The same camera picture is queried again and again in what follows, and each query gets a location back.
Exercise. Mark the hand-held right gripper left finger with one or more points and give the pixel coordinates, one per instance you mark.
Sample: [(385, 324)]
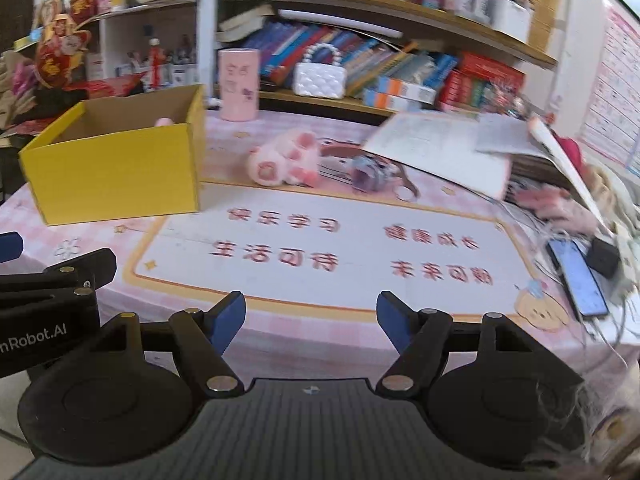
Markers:
[(227, 317)]

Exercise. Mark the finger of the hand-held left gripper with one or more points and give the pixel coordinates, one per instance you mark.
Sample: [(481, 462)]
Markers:
[(9, 247), (85, 267)]

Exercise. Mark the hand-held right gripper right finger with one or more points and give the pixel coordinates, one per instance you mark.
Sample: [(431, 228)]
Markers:
[(392, 317)]

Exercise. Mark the yellow cardboard box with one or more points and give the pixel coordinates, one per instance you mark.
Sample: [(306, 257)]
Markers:
[(115, 180)]

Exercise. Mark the pink fluffy pompom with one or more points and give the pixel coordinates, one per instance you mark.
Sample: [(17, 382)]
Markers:
[(163, 122)]

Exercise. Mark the purple grey toy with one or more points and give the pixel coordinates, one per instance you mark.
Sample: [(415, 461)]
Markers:
[(370, 172)]

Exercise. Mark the pink plush paw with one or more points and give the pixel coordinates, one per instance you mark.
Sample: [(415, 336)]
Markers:
[(280, 160)]

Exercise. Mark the open white workbook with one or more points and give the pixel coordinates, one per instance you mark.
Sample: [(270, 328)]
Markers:
[(435, 152)]

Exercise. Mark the black smartphone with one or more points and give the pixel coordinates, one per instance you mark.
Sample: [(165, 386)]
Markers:
[(580, 280)]

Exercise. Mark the pink fuzzy glove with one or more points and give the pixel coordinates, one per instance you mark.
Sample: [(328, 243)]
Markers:
[(555, 207)]

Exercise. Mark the stack of flat books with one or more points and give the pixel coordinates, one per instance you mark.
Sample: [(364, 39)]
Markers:
[(537, 170)]

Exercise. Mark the red figure decoration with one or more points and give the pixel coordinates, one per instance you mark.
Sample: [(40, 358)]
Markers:
[(60, 45)]

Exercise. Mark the printed paper sheet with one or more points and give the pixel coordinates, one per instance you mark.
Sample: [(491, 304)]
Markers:
[(507, 135)]

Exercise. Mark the orange and blue carton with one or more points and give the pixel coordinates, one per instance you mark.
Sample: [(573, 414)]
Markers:
[(390, 101), (407, 90)]

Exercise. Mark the pen holders with pens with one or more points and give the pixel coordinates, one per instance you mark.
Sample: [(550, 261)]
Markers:
[(160, 62)]

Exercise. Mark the black power adapter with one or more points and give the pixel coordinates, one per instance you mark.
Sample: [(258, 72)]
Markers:
[(602, 256)]

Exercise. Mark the curled white booklet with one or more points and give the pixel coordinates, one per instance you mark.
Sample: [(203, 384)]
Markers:
[(565, 165)]

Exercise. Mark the pink cylindrical container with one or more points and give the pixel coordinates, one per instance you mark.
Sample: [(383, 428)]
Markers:
[(239, 85)]

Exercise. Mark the fuzzy beige sleeve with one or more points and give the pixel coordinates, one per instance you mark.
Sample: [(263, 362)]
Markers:
[(600, 430)]

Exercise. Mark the magenta cloth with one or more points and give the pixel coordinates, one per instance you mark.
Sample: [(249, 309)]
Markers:
[(570, 152)]

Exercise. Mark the colourful trinket cluster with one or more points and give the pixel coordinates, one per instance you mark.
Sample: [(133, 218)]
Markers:
[(510, 102)]

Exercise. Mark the white shelf unit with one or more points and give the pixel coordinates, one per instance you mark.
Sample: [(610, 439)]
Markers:
[(120, 25)]

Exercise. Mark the cream fuzzy fabric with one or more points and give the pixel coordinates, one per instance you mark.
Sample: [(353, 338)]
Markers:
[(612, 195)]

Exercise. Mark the red dictionaries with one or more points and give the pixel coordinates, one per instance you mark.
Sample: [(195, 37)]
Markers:
[(482, 80)]

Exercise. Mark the row of colourful books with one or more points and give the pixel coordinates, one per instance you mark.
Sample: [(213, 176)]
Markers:
[(370, 57)]

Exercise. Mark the thick paperback book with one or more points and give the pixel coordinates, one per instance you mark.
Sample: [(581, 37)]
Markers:
[(245, 22)]

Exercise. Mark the wooden bookshelf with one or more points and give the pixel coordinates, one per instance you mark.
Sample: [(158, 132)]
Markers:
[(400, 10)]

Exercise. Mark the alphabet wall poster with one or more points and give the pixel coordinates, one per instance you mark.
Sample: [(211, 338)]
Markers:
[(617, 95)]

